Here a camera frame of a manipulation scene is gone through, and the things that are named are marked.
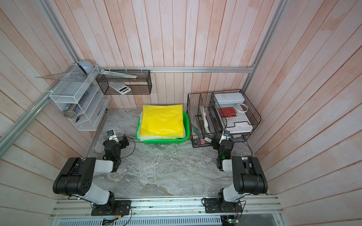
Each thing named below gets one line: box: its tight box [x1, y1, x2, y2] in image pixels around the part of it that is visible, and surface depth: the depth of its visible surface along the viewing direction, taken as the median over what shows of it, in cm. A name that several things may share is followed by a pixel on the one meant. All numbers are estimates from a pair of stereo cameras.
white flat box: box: [224, 121, 254, 134], surface depth 87 cm
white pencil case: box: [213, 92, 246, 105], surface depth 98 cm
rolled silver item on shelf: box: [63, 103, 77, 119], surface depth 78 cm
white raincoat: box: [137, 111, 186, 142], surface depth 92 cm
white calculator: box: [108, 82, 132, 95], surface depth 100 cm
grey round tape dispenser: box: [77, 59, 94, 75], surface depth 85 cm
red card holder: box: [218, 107, 238, 118], surface depth 90 cm
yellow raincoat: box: [140, 104, 184, 138], surface depth 97 cm
